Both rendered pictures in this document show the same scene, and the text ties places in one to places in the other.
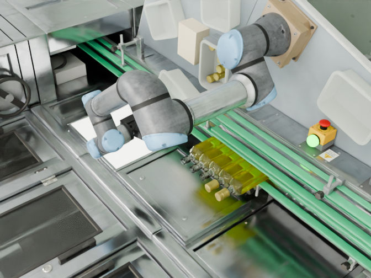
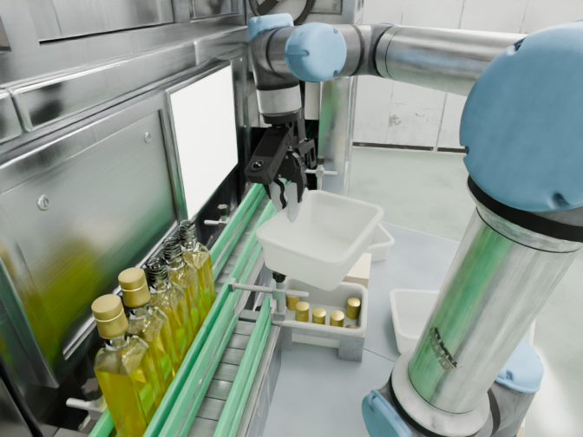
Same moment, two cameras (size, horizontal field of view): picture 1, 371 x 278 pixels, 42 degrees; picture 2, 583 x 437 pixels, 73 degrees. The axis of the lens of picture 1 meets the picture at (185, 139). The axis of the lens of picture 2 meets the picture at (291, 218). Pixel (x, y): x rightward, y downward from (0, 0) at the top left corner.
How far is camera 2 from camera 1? 127 cm
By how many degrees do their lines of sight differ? 30
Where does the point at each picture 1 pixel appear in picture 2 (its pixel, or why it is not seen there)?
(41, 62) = not seen: hidden behind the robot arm
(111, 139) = (330, 45)
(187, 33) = (360, 265)
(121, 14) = (338, 184)
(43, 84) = not seen: hidden behind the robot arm
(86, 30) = (334, 133)
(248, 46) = (523, 404)
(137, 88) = not seen: outside the picture
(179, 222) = (33, 185)
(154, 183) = (133, 158)
